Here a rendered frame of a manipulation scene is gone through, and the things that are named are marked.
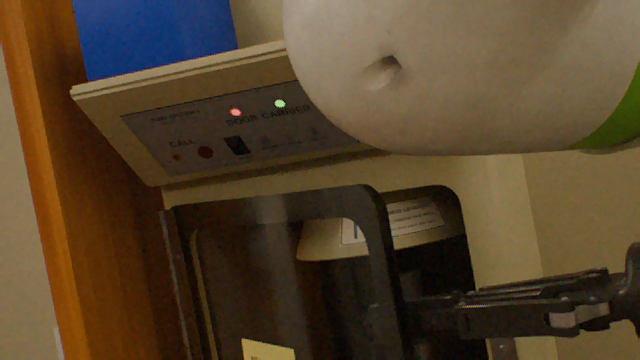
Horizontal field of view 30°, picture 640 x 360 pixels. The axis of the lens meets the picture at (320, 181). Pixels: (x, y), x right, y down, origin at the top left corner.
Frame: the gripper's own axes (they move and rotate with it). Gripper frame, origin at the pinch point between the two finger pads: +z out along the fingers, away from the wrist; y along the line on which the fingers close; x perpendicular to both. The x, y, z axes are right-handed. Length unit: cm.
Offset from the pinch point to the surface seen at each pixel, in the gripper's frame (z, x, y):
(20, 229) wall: 80, -9, -55
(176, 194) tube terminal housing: 26.5, -11.9, -11.6
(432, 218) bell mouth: 3.6, -5.7, -16.7
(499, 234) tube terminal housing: -3.8, -4.1, -11.6
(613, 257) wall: -4, 6, -55
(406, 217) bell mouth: 5.5, -6.3, -15.2
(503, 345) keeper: -2.5, 5.3, -11.5
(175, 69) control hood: 17.2, -22.6, -0.1
